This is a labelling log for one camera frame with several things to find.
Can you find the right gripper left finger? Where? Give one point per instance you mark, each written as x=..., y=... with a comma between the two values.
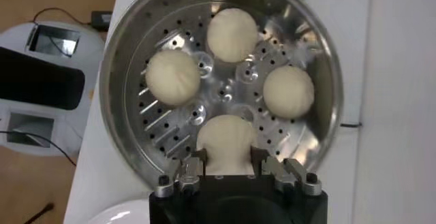
x=189, y=177

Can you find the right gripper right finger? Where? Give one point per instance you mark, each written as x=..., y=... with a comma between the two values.
x=282, y=174

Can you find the white steamed baozi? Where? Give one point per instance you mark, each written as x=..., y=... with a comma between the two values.
x=289, y=92
x=232, y=34
x=226, y=137
x=173, y=77

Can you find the stainless steel steamer basket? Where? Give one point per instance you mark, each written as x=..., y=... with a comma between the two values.
x=221, y=92

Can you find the white round plate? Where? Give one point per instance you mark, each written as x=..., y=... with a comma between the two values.
x=126, y=215

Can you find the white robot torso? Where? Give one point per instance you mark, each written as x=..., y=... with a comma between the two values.
x=92, y=62

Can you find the black floor power brick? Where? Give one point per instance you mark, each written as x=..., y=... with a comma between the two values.
x=101, y=20

